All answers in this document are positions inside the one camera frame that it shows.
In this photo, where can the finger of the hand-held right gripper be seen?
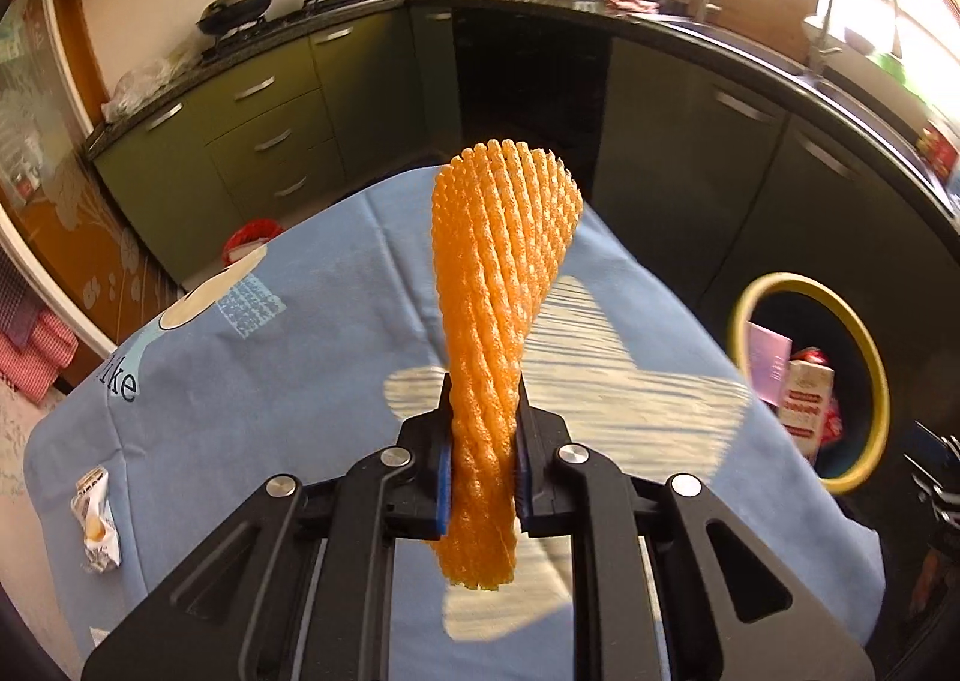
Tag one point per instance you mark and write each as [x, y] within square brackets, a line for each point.
[934, 493]

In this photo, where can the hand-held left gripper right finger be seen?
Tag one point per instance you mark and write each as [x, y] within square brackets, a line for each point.
[523, 493]

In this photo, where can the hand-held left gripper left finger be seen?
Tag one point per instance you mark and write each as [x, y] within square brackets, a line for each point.
[444, 493]

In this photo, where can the yellow rimmed teal trash bin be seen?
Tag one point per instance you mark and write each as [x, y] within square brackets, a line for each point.
[874, 381]

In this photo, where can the white and red carton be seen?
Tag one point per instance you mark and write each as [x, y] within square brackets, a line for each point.
[806, 403]

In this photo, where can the purple cardboard box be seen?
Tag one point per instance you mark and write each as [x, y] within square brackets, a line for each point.
[769, 358]

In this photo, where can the orange foam fruit net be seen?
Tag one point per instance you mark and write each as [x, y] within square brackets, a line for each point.
[495, 276]

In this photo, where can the light blue printed cloth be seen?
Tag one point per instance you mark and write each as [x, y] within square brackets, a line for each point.
[300, 351]

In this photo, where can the red plastic bag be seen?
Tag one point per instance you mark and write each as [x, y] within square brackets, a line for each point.
[255, 235]

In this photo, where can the crumpled white packet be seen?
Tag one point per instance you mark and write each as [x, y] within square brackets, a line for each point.
[97, 531]

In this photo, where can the green kitchen cabinets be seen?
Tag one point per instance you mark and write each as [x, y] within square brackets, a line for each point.
[360, 73]

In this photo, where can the red patterned cloth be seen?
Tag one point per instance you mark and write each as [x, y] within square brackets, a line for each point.
[34, 343]

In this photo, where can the orange framed glass door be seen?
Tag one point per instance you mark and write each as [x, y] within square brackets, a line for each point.
[75, 216]

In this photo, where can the chrome kitchen faucet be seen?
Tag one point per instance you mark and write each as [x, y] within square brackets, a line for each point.
[823, 43]

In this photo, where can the clear plastic bag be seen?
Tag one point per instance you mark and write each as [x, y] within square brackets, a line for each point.
[146, 88]

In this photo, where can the pink cloth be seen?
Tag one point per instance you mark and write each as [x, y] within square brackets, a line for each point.
[632, 2]

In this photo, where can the wooden cutting board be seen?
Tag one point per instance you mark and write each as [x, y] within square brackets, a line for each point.
[757, 6]

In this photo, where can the black wok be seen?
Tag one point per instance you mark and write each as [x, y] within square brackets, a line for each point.
[236, 6]

